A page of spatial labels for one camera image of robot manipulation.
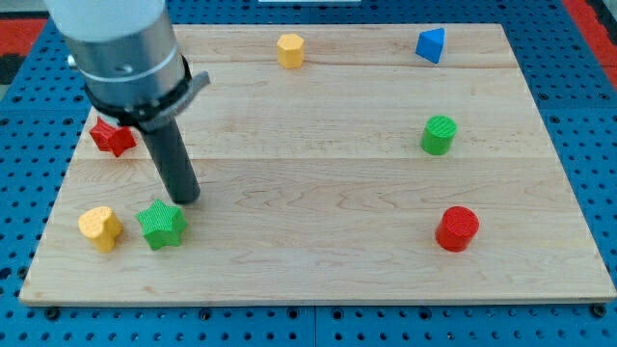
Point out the yellow hexagon block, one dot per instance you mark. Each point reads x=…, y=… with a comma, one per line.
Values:
x=291, y=50

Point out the blue triangle block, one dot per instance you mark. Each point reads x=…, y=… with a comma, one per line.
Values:
x=430, y=45

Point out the yellow heart block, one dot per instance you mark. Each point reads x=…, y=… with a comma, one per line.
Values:
x=101, y=227

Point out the light wooden board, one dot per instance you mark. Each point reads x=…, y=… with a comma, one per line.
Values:
x=315, y=189

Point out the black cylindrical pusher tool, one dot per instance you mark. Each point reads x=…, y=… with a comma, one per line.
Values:
x=169, y=154

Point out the green cylinder block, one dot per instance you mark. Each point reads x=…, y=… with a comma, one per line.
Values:
x=438, y=135

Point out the red cylinder block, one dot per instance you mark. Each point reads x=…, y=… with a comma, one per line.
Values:
x=457, y=227

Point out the red star block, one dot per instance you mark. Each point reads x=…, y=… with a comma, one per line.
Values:
x=110, y=138

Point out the green star block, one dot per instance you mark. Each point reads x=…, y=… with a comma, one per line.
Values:
x=162, y=225

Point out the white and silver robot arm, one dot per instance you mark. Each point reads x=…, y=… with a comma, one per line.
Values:
x=128, y=55

